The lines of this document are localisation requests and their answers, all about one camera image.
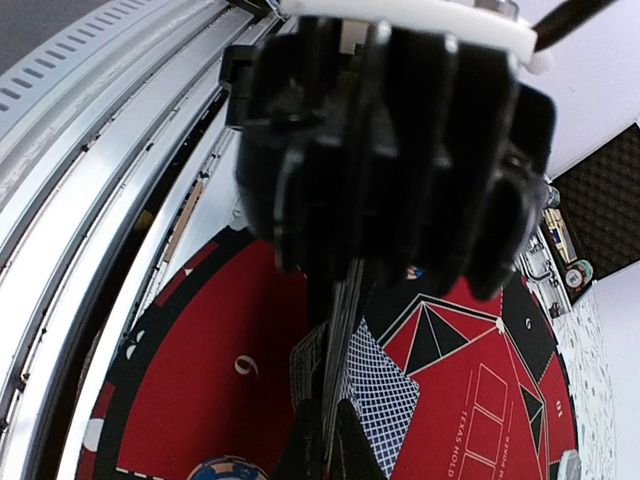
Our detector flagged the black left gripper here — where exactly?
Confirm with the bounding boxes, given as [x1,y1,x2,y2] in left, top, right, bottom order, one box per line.
[220,16,555,300]

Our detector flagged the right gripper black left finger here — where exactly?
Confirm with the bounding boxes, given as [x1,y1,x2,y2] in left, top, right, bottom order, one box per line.
[272,399,327,480]

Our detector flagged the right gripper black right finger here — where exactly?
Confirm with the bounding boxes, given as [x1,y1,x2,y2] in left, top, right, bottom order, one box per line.
[329,399,387,480]

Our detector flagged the playing cards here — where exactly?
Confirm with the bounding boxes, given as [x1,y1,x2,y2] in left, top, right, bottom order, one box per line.
[290,320,420,478]

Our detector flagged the poker chip stack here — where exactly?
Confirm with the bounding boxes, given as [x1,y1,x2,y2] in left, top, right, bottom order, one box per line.
[187,456,269,480]

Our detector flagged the clear dealer button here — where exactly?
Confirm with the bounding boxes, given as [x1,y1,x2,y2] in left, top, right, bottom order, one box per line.
[556,450,582,480]

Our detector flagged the round red black poker mat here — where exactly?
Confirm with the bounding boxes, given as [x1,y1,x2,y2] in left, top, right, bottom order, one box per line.
[71,228,578,479]

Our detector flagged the boxed playing card deck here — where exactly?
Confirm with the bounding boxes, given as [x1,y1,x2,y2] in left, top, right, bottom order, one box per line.
[544,208,578,264]

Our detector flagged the aluminium poker chip case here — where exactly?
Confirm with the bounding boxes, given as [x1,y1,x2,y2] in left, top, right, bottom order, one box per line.
[518,123,639,320]

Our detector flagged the right poker chip row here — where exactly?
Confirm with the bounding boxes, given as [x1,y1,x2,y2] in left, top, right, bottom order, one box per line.
[565,259,594,293]

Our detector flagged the aluminium front rail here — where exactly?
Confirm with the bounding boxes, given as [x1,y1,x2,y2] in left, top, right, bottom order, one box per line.
[1,1,277,451]

